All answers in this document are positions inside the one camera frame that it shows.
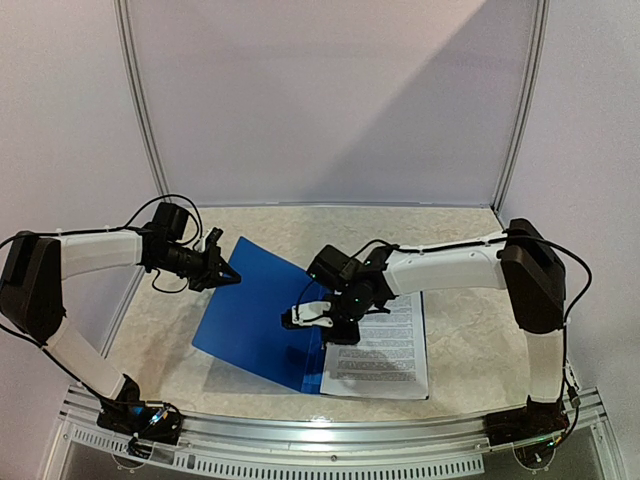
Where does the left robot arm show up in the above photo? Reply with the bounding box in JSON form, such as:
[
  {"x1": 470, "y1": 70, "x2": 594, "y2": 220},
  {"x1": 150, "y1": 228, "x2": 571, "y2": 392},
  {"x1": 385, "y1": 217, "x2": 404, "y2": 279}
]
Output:
[{"x1": 1, "y1": 197, "x2": 241, "y2": 434}]

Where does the blue plastic folder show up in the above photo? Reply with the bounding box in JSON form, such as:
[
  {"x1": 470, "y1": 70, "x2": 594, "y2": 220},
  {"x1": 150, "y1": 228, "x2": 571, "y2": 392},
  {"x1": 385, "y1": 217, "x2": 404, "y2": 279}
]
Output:
[{"x1": 192, "y1": 237, "x2": 329, "y2": 395}]

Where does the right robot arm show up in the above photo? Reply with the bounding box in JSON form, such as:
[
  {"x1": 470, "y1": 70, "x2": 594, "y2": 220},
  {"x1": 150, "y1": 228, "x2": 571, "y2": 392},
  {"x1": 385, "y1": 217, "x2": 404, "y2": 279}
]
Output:
[{"x1": 289, "y1": 219, "x2": 566, "y2": 436}]

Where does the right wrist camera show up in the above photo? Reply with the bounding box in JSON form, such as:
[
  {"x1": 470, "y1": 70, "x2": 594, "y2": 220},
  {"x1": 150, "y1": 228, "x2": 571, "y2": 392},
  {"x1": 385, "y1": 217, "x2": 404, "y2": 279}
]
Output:
[{"x1": 281, "y1": 301, "x2": 334, "y2": 330}]

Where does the left aluminium frame post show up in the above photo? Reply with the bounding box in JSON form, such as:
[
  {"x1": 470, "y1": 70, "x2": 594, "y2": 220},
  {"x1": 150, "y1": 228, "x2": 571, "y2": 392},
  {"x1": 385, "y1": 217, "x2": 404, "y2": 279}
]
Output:
[{"x1": 114, "y1": 0, "x2": 170, "y2": 194}]

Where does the aluminium frame post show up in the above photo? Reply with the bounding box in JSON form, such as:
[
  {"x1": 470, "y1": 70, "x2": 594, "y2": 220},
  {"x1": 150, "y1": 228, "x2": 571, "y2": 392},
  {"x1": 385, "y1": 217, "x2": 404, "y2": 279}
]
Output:
[
  {"x1": 491, "y1": 0, "x2": 550, "y2": 217},
  {"x1": 114, "y1": 0, "x2": 170, "y2": 194}
]

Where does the right aluminium frame post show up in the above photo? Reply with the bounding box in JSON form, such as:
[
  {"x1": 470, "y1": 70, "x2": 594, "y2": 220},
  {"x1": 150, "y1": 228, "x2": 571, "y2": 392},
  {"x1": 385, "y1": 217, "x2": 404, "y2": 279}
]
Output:
[{"x1": 491, "y1": 0, "x2": 550, "y2": 217}]

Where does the printed paper sheet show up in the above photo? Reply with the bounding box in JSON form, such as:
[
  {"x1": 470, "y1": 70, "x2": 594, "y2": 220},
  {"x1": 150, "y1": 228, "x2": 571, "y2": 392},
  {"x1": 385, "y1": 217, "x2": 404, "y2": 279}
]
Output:
[{"x1": 320, "y1": 293, "x2": 429, "y2": 400}]

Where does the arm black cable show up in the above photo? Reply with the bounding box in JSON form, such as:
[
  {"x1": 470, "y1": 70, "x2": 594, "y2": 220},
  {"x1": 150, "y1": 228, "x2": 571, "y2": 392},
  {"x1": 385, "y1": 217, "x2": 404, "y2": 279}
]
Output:
[
  {"x1": 0, "y1": 193, "x2": 206, "y2": 351},
  {"x1": 294, "y1": 238, "x2": 594, "y2": 406}
]

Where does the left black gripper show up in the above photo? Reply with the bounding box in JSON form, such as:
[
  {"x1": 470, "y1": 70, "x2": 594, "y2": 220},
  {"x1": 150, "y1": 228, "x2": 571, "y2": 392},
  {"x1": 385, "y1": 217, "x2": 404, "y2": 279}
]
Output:
[{"x1": 154, "y1": 242, "x2": 241, "y2": 292}]

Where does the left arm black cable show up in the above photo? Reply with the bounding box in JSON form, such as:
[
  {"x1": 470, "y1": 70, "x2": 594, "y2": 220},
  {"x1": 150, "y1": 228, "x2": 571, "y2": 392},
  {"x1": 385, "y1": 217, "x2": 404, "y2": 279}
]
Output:
[{"x1": 0, "y1": 193, "x2": 206, "y2": 351}]

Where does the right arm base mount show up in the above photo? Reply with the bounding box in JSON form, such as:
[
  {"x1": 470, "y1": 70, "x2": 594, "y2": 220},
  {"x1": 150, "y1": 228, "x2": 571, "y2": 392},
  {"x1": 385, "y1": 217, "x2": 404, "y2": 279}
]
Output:
[{"x1": 483, "y1": 389, "x2": 581, "y2": 448}]

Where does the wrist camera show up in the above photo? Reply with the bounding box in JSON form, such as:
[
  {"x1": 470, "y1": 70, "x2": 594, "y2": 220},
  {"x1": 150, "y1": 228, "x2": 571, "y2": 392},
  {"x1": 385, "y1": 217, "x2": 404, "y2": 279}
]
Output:
[
  {"x1": 281, "y1": 301, "x2": 334, "y2": 330},
  {"x1": 193, "y1": 227, "x2": 224, "y2": 253}
]

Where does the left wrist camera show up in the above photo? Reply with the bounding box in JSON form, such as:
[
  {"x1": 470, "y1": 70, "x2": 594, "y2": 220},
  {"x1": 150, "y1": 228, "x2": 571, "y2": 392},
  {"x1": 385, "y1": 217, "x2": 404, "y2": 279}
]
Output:
[{"x1": 193, "y1": 227, "x2": 224, "y2": 253}]

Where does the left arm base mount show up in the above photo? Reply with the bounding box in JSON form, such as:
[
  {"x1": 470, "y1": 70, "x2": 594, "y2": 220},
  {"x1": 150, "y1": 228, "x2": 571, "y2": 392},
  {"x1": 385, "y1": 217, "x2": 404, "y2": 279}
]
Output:
[{"x1": 91, "y1": 375, "x2": 184, "y2": 446}]

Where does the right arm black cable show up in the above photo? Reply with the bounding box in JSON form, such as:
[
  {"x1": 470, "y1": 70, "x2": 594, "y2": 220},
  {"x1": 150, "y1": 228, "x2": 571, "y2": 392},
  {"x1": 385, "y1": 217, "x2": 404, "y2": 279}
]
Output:
[{"x1": 294, "y1": 238, "x2": 594, "y2": 406}]

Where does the aluminium front rail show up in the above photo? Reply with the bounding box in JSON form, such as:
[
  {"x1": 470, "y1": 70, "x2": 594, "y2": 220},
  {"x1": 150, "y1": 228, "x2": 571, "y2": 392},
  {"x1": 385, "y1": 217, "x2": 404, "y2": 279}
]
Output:
[{"x1": 44, "y1": 387, "x2": 626, "y2": 479}]

